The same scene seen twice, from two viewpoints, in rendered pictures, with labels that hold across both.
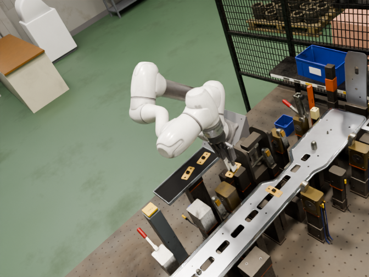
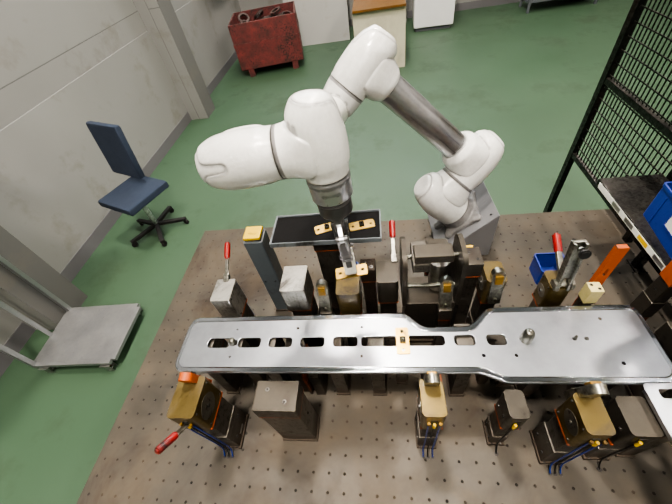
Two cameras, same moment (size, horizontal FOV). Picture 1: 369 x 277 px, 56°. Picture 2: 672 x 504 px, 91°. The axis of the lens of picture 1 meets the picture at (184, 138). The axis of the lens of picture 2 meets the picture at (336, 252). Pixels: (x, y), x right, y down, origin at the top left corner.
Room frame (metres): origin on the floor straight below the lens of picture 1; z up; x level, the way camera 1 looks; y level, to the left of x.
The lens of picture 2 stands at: (0.65, -0.45, 1.92)
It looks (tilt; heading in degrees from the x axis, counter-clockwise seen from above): 47 degrees down; 38
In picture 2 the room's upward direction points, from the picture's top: 12 degrees counter-clockwise
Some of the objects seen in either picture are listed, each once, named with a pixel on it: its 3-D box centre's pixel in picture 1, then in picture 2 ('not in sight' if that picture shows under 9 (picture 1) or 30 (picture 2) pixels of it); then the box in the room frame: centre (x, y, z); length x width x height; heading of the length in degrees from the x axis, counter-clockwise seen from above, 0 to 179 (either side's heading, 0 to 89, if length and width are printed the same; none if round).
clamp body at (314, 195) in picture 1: (318, 216); (428, 423); (0.93, -0.43, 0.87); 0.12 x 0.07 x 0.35; 26
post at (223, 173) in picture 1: (234, 197); (371, 299); (1.23, -0.11, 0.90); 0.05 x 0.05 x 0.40; 26
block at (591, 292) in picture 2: (317, 132); (570, 319); (1.42, -0.73, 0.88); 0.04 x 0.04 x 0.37; 26
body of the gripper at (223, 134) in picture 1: (218, 139); (337, 213); (1.10, -0.13, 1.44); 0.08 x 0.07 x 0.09; 33
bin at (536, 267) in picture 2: (285, 125); (548, 268); (1.74, -0.67, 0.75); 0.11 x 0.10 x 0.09; 116
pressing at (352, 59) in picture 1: (355, 79); not in sight; (1.38, -0.95, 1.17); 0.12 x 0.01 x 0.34; 26
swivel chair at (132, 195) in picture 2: not in sight; (131, 188); (1.68, 2.33, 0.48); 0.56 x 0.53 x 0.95; 22
